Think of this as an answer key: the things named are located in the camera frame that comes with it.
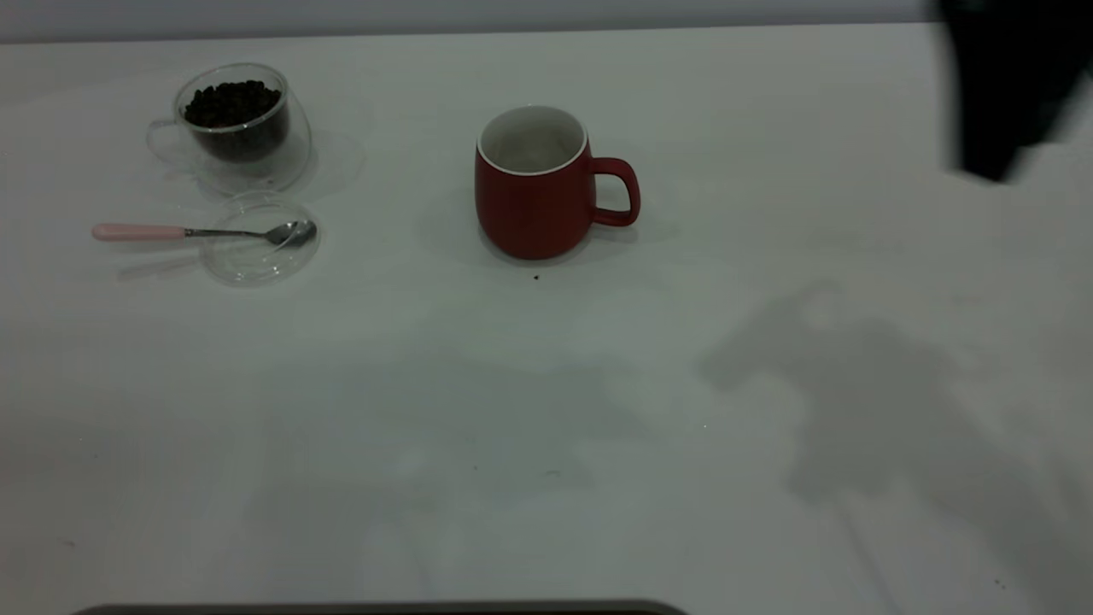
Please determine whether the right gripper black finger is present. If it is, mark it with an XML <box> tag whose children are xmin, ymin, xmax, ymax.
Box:
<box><xmin>933</xmin><ymin>0</ymin><xmax>1093</xmax><ymax>183</ymax></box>

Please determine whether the red ceramic mug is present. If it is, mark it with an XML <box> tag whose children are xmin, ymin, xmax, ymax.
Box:
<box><xmin>474</xmin><ymin>104</ymin><xmax>641</xmax><ymax>261</ymax></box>

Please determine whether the pink-handled metal spoon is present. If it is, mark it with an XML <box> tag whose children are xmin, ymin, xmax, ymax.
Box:
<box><xmin>91</xmin><ymin>220</ymin><xmax>318</xmax><ymax>250</ymax></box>

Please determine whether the clear round glass lid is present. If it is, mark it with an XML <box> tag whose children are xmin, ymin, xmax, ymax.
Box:
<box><xmin>200</xmin><ymin>190</ymin><xmax>322</xmax><ymax>287</ymax></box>

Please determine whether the dark coffee beans pile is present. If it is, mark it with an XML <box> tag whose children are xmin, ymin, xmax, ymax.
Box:
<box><xmin>184</xmin><ymin>80</ymin><xmax>289</xmax><ymax>163</ymax></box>

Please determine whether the clear double-wall glass cup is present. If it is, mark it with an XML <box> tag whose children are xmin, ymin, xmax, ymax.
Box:
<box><xmin>145</xmin><ymin>62</ymin><xmax>313</xmax><ymax>196</ymax></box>

